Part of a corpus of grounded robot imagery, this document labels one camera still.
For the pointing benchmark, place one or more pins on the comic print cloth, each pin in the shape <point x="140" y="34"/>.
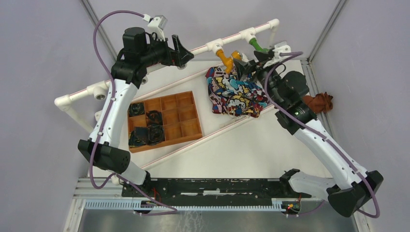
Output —
<point x="232" y="96"/>

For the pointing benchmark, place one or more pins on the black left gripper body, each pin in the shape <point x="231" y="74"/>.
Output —
<point x="159" y="52"/>

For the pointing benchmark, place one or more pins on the brown cloth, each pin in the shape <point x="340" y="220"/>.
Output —
<point x="320" y="103"/>

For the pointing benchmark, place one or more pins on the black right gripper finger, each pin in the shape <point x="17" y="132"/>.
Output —
<point x="246" y="71"/>
<point x="265" y="58"/>

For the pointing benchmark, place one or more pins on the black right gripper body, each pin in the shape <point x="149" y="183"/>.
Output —
<point x="273" y="79"/>

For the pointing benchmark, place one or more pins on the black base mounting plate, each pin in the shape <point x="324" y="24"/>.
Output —
<point x="219" y="192"/>

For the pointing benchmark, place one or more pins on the green plastic water faucet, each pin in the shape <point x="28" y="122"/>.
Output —
<point x="254" y="43"/>

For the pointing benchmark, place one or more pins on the white slotted cable duct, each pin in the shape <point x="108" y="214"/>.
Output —
<point x="140" y="205"/>

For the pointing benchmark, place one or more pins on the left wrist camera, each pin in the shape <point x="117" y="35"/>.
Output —
<point x="156" y="26"/>

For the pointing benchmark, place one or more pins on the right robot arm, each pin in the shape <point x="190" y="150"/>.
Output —
<point x="351" y="185"/>

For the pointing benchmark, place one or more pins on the wooden compartment tray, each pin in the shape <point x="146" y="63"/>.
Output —
<point x="180" y="119"/>

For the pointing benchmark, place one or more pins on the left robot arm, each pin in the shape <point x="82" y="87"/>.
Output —
<point x="101" y="149"/>

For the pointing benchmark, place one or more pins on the dark patterned rolled cloth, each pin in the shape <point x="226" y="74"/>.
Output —
<point x="150" y="135"/>

